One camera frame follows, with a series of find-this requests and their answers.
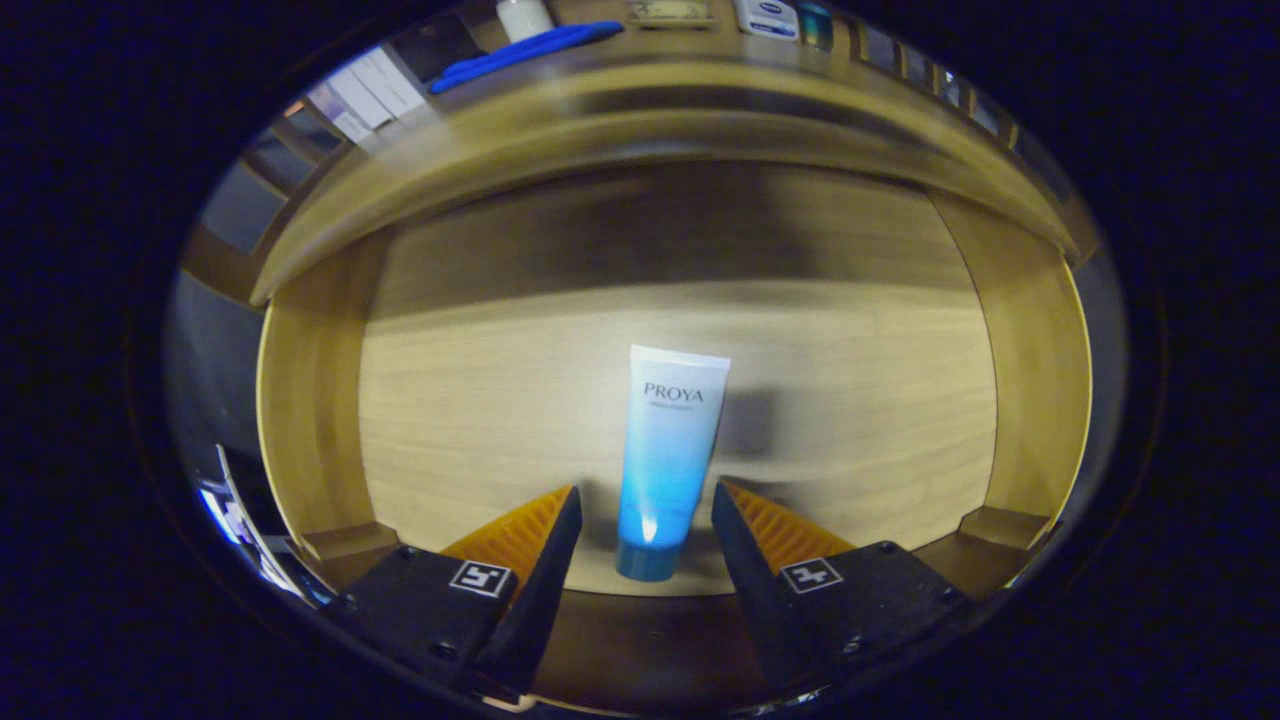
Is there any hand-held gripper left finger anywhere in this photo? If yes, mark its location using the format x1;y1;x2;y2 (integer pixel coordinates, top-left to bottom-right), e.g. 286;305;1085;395
325;485;584;701

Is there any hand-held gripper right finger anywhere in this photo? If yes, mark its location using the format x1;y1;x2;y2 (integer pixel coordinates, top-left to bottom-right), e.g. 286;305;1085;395
712;480;976;696

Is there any white and blue cosmetic tube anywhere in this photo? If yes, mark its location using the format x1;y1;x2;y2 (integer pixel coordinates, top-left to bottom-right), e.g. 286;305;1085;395
615;345;732;583

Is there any wooden drawer with black knob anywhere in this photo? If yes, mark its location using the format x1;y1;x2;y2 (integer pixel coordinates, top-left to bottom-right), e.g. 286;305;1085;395
255;160;1096;716

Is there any wooden cabinet with slatted shelf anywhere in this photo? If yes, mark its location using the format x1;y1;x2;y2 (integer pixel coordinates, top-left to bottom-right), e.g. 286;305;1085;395
180;0;1101;311

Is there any wooden countertop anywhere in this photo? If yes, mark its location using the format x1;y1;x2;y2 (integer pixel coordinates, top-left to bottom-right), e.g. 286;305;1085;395
248;8;1093;306

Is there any pale purple book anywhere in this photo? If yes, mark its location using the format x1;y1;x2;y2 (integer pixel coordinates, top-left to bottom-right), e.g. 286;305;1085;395
305;85;376;143

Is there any blue folded cloth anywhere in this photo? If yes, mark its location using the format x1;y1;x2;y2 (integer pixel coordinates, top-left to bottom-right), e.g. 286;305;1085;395
430;21;626;96

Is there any teal slim bottle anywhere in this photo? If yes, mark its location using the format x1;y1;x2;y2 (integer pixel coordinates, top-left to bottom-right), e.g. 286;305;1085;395
798;2;835;52

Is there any white pump bottle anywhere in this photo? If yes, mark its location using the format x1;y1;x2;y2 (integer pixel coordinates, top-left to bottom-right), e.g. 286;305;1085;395
497;0;555;43

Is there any white lotion bottle blue cap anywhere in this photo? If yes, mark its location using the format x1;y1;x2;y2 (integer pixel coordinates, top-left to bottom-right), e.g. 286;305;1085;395
735;0;801;42

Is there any beige lidded ceramic cup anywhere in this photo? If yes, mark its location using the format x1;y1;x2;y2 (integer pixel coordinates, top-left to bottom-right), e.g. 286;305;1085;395
627;0;720;29

